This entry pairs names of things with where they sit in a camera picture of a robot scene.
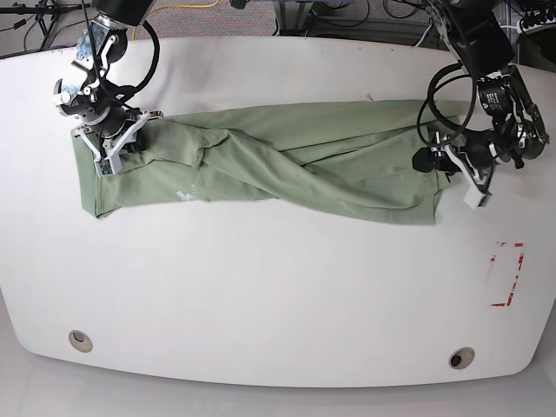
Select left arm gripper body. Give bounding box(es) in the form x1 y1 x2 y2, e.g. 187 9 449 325
427 129 497 209

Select red tape rectangle marker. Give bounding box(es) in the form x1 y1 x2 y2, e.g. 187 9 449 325
485 242 525 308

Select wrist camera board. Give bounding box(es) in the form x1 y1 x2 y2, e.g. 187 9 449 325
95 160 113 177
473 194 491 209

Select table cable grommet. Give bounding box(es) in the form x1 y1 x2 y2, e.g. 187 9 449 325
69 330 93 354
448 347 475 370

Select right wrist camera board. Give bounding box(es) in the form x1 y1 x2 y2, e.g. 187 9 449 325
95 160 113 177

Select yellow cable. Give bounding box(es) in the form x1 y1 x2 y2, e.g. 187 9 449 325
129 0 221 40

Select green polo shirt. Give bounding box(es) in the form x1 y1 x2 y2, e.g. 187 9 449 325
73 100 450 225

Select white power strip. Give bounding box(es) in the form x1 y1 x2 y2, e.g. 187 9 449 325
518 9 555 34

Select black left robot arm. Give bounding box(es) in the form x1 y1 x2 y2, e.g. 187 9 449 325
413 1 549 209

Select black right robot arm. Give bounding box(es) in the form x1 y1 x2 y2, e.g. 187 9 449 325
53 1 163 177

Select right table cable grommet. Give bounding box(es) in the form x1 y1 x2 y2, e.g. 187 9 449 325
448 347 475 370

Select left table cable grommet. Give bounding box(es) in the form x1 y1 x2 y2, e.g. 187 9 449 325
69 330 93 354

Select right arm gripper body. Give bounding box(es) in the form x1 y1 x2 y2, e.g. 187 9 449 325
72 108 163 175

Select black tripod legs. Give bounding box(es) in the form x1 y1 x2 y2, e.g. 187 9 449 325
1 1 91 60

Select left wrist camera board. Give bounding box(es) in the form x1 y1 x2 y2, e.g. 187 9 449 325
473 194 491 209

